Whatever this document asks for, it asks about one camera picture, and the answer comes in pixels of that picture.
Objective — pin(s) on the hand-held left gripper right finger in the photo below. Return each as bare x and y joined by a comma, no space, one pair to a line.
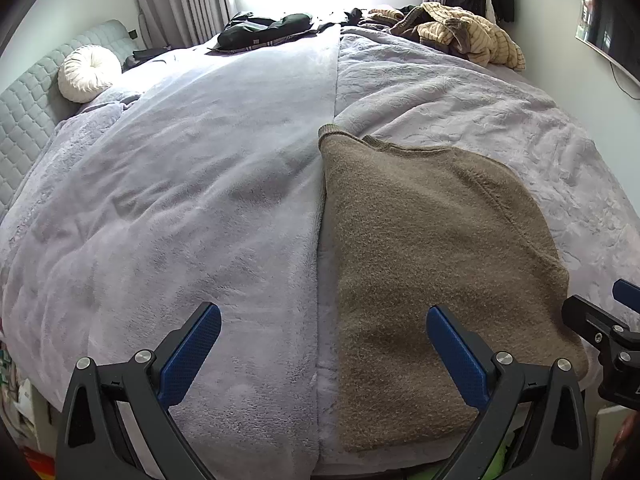
457,355

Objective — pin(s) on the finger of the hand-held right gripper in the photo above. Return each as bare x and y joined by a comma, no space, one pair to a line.
585,317
627,292

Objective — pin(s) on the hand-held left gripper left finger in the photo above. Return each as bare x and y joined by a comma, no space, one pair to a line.
192,350

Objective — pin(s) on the brown knit sweater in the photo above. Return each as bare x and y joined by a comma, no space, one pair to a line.
425,260

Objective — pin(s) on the beige brown clothes pile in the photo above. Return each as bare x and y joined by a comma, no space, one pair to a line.
480,35

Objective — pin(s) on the person's right hand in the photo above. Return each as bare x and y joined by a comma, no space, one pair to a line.
625,432

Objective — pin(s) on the white box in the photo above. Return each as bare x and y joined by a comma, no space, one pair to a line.
607,440

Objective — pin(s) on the smooth lilac fleece blanket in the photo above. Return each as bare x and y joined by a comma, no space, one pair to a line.
175,185

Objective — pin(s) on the colourful floor clutter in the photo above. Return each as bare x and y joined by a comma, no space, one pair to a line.
20,410

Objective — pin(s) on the embossed lilac blanket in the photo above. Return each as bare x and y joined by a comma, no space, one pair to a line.
475,105

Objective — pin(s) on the grey quilted headboard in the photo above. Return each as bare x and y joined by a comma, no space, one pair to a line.
30,115

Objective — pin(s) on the white round pillow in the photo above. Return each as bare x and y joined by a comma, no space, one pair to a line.
90,75

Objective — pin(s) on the dark folded clothing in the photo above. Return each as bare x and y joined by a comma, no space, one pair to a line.
147,57

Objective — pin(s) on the black jacket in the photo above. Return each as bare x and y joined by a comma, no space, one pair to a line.
260,30

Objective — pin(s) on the dark brown garment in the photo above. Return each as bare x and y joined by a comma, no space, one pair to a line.
395,22

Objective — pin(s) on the small black garment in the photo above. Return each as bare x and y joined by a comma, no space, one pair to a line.
345,17

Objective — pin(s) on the wall television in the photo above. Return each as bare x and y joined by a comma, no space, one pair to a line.
615,35

